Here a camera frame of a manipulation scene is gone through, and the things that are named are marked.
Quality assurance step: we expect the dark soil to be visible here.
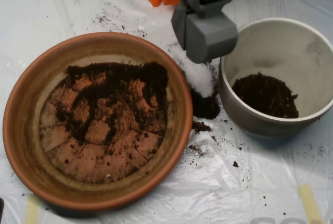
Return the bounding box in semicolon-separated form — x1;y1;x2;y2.
231;71;300;119
56;61;169;145

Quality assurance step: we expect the spilled soil heap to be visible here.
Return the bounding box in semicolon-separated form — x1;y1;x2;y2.
168;43;222;134

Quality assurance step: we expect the white ceramic pot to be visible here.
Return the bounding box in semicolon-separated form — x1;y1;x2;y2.
217;17;333;139

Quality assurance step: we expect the terracotta saucer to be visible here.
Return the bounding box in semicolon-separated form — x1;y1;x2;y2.
2;31;194;211

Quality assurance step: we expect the clear plastic sheet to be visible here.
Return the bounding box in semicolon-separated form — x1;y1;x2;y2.
0;0;333;224

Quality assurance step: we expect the beige masking tape strip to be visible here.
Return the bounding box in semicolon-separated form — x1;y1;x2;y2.
298;183;324;224
24;194;42;224

